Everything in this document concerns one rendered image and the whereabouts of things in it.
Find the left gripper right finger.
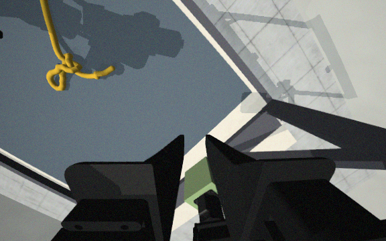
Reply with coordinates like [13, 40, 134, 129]
[205, 135, 336, 241]

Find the yellow rope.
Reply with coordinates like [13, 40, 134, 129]
[40, 0, 115, 91]

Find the blue-grey mat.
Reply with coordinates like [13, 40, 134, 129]
[0, 0, 252, 185]

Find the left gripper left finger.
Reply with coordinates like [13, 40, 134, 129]
[64, 135, 184, 241]

